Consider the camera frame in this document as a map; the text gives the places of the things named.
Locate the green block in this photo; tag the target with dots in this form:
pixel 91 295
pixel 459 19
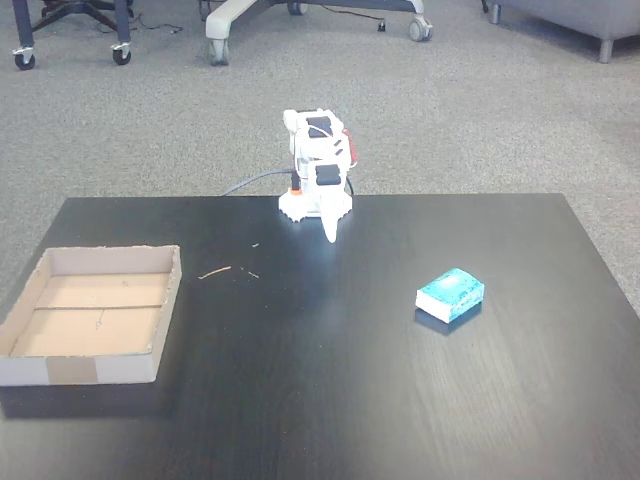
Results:
pixel 450 292

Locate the shallow cardboard box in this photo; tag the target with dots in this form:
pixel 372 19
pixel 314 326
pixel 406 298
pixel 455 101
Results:
pixel 100 320

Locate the short thin cardboard sliver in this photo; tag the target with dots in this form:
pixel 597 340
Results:
pixel 251 273

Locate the long cardboard sliver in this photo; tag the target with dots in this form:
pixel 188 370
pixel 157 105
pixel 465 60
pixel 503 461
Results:
pixel 215 272

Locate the white office chair base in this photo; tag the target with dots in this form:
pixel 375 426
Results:
pixel 235 15

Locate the black table leg with caster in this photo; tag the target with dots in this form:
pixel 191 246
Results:
pixel 22 30
pixel 121 30

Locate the black office chair base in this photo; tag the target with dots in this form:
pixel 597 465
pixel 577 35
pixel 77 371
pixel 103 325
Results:
pixel 85 9

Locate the grey sofa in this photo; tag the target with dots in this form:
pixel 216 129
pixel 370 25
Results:
pixel 575 15

